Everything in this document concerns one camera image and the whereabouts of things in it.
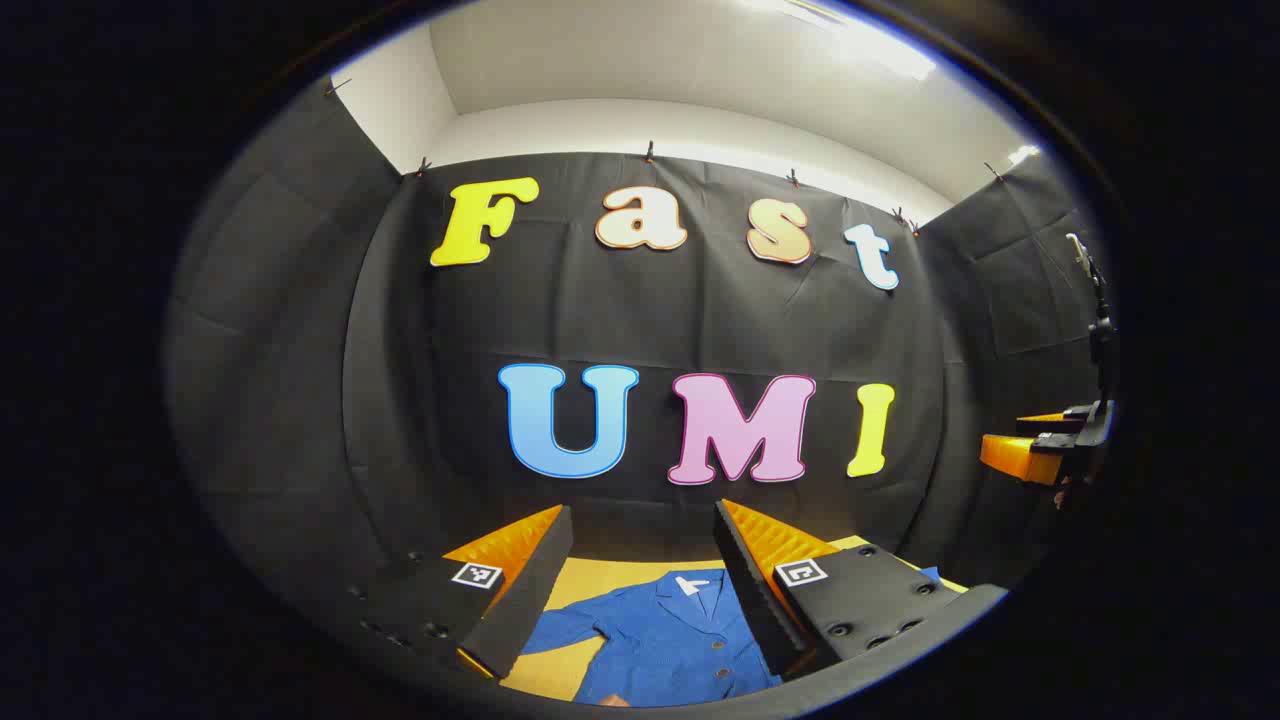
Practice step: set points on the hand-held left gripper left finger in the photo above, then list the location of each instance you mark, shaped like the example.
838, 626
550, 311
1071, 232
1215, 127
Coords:
530, 590

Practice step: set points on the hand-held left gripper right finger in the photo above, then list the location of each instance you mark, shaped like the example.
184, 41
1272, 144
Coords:
745, 580

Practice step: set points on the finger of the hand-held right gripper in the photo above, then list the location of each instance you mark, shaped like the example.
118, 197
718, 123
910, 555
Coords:
1015, 458
1050, 420

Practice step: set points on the black backdrop cloth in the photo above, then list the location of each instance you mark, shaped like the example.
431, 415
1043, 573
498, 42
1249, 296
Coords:
700, 320

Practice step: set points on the row of black cloth clips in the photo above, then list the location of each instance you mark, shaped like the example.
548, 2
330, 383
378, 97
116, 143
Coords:
650, 152

